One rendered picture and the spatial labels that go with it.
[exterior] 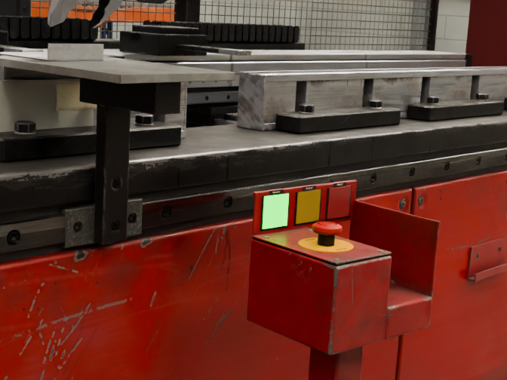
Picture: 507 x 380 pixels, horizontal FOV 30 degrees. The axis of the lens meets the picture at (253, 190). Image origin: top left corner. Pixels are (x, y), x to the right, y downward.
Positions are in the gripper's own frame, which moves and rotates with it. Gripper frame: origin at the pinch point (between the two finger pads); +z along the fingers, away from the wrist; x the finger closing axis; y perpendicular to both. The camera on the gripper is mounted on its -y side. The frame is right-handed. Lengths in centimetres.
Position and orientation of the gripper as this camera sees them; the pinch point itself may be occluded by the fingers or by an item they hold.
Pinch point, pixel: (78, 22)
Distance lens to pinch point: 122.2
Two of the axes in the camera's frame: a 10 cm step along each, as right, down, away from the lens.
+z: -5.1, 6.4, 5.7
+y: -5.3, -7.6, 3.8
